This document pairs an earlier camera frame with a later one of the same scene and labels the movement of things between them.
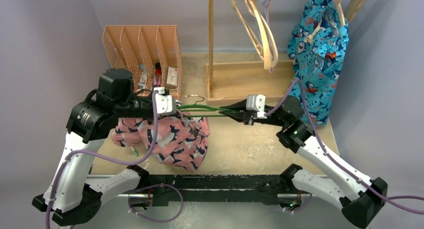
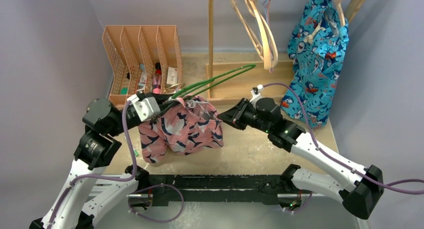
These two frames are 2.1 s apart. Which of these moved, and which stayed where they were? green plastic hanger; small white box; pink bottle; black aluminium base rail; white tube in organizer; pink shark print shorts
Moved: pink shark print shorts; green plastic hanger
Stayed: black aluminium base rail; white tube in organizer; small white box; pink bottle
